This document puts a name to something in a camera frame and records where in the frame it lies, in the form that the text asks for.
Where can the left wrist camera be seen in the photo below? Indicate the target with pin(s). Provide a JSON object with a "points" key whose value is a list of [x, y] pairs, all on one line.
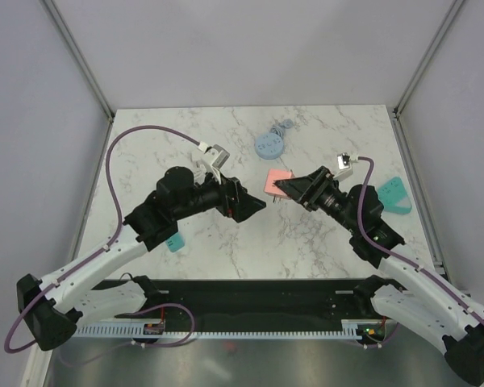
{"points": [[211, 161]]}

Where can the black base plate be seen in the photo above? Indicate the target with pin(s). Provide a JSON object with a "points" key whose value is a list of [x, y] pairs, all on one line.
{"points": [[255, 303]]}

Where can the left aluminium frame post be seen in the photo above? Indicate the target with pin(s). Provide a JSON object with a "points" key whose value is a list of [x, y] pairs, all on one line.
{"points": [[63, 30]]}

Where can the right aluminium frame post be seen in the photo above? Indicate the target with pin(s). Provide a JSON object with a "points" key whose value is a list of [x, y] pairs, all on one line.
{"points": [[428, 56]]}

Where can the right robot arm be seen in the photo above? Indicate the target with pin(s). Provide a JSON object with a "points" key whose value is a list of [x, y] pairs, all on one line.
{"points": [[434, 309]]}

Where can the teal rectangular power strip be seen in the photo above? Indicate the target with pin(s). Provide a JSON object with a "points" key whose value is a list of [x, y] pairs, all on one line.
{"points": [[175, 242]]}

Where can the white cable duct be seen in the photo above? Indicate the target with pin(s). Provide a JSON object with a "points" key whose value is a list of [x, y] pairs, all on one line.
{"points": [[152, 329]]}

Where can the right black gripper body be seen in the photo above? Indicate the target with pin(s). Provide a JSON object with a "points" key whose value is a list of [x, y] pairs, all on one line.
{"points": [[323, 184]]}

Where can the aluminium frame post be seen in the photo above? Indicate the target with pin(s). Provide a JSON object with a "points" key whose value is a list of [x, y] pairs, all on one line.
{"points": [[428, 56], [63, 30]]}

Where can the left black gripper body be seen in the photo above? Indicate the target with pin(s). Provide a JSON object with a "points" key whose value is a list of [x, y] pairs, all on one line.
{"points": [[225, 204]]}

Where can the pink cube socket adapter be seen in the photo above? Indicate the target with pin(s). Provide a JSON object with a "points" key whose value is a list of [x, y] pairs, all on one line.
{"points": [[272, 177]]}

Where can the blue round power strip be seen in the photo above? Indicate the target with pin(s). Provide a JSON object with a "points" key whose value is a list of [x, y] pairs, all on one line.
{"points": [[271, 145]]}

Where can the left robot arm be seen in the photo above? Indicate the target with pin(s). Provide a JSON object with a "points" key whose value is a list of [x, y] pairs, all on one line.
{"points": [[56, 305]]}

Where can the teal triangular power strip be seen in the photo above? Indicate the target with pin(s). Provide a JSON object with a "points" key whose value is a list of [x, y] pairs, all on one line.
{"points": [[394, 197]]}

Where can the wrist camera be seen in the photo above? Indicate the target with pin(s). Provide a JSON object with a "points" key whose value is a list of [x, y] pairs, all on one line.
{"points": [[345, 164], [211, 161]]}

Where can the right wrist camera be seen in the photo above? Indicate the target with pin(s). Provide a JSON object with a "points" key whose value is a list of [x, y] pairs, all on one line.
{"points": [[345, 164]]}

